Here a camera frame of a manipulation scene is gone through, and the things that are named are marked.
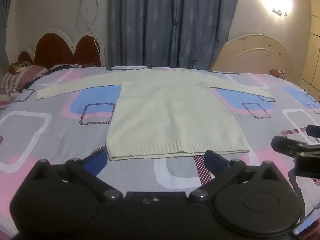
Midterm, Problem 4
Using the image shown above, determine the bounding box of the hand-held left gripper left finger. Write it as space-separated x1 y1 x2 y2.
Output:
31 152 123 202

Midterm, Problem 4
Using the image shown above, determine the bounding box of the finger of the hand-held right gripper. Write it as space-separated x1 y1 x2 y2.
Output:
271 135 320 156
307 124 320 137

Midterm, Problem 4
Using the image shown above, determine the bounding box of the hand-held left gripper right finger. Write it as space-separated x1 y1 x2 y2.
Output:
189 150 284 203

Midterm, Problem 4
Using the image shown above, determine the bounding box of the cream knitted sweater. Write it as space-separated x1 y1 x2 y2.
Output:
36 69 273 161

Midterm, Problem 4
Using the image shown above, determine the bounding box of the grey pink blue printed bedsheet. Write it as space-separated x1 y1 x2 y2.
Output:
0 65 320 240

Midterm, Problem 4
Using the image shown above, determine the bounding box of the cream wardrobe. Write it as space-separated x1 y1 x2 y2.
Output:
301 0 320 101

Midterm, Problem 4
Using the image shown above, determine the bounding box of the dark patterned cloth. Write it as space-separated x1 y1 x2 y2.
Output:
44 63 83 75

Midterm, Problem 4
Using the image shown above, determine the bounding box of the pink striped sheet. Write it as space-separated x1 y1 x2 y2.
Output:
0 92 18 111

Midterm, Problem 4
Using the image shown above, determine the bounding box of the pink striped pillow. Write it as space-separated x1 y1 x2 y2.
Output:
0 64 48 93

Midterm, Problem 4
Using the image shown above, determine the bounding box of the red scalloped bed headboard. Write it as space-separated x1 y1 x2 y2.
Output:
17 29 105 68

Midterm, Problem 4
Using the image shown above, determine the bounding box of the colourful patterned cushion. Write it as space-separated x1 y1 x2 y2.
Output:
7 61 33 73

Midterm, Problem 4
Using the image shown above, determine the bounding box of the wide blue-grey curtain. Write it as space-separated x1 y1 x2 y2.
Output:
107 0 241 70

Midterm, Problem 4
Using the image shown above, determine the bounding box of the narrow blue-grey curtain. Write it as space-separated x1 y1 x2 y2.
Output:
0 0 16 64

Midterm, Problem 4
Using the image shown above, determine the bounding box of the white charger cable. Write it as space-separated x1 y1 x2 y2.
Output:
77 0 104 58

